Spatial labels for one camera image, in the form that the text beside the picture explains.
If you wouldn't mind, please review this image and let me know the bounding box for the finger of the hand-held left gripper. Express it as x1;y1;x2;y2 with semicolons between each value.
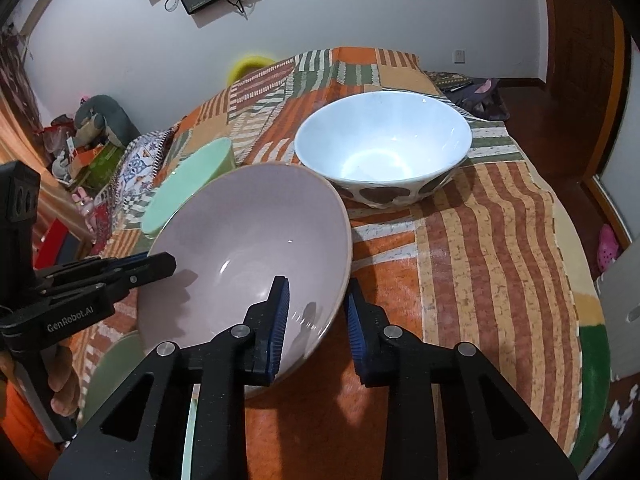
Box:
47;252;177;291
30;282;113;308

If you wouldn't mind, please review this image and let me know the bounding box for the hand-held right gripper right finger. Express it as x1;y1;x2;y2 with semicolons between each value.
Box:
346;277;581;480

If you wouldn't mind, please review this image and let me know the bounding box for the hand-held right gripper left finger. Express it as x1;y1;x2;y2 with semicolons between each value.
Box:
47;275;291;480

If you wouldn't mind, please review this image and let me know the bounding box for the pink ceramic bowl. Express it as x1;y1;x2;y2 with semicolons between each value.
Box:
136;162;354;401

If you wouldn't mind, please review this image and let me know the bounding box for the person's left hand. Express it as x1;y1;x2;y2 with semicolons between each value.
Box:
46;345;83;415

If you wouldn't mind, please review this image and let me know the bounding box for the red box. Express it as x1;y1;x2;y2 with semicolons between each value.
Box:
35;220;88;272

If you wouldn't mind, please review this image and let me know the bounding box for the green ceramic plate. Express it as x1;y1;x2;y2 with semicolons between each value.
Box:
80;332;201;480

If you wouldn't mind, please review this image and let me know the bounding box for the green ceramic bowl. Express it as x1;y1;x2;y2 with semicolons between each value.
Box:
141;138;236;240

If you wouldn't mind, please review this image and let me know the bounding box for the pink rabbit figure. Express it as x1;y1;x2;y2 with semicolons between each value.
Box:
72;187;97;212

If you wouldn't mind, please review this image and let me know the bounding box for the patterned patchwork pillow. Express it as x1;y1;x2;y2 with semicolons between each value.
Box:
107;130;176;226

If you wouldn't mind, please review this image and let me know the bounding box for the green bag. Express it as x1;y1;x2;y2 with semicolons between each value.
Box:
82;142;126;187

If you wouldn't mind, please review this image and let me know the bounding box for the striped patchwork blanket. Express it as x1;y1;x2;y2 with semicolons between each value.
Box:
30;47;581;480

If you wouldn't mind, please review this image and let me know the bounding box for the pile of toys and bags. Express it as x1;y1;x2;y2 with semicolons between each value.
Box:
42;115;87;182

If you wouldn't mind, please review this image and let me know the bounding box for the grey plush toy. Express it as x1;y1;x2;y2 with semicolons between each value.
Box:
74;95;141;148

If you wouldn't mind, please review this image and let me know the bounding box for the white ceramic bowl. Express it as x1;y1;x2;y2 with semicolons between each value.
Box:
294;91;473;208

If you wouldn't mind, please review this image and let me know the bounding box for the brown curtain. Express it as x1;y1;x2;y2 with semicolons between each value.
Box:
0;25;46;161

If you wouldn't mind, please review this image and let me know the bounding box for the yellow hoop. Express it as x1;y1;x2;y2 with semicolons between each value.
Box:
227;55;274;86

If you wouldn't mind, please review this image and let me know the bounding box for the cream green patterned mat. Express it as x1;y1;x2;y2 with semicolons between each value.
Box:
520;160;622;480

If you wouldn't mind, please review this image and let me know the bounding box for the dark slippers pile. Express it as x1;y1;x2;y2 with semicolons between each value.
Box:
425;71;509;122

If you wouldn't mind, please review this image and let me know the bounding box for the pink slipper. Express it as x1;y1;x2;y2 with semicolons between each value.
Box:
597;224;621;272

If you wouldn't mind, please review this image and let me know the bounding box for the dark wooden door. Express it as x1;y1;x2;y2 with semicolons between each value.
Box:
540;0;627;92

